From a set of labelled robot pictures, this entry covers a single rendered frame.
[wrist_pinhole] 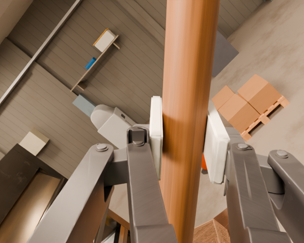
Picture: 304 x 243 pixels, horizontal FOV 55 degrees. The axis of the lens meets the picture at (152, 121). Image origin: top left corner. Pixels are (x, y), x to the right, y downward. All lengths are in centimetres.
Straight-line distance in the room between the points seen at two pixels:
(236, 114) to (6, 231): 291
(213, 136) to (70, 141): 883
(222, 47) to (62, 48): 413
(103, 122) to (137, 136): 767
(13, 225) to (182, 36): 165
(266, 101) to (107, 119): 481
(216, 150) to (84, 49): 799
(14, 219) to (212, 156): 166
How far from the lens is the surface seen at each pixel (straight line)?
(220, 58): 655
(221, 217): 246
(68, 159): 926
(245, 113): 386
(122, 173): 15
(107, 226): 229
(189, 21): 17
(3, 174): 192
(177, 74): 17
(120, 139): 791
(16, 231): 174
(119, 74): 811
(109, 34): 748
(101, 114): 774
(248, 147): 16
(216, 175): 17
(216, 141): 16
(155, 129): 16
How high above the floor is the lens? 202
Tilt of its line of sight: 15 degrees down
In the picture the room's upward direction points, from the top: 50 degrees counter-clockwise
